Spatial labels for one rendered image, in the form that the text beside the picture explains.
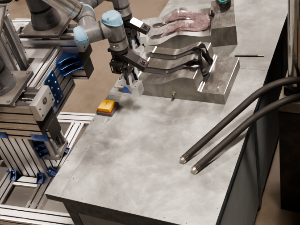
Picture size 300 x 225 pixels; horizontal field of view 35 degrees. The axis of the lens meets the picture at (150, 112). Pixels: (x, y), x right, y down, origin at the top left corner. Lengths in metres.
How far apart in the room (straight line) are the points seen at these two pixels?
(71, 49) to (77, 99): 1.22
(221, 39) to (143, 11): 2.13
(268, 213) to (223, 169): 0.89
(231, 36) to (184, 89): 0.44
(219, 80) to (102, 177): 0.67
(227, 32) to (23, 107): 1.03
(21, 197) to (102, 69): 1.44
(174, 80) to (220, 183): 0.54
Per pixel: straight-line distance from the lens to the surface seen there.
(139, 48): 2.32
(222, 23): 2.41
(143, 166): 1.92
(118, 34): 1.88
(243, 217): 2.27
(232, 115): 1.92
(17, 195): 2.88
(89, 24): 1.89
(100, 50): 4.10
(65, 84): 2.53
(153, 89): 2.18
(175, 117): 2.08
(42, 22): 2.45
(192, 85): 2.08
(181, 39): 2.42
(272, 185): 2.81
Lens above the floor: 2.21
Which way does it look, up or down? 41 degrees down
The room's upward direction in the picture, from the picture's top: 15 degrees counter-clockwise
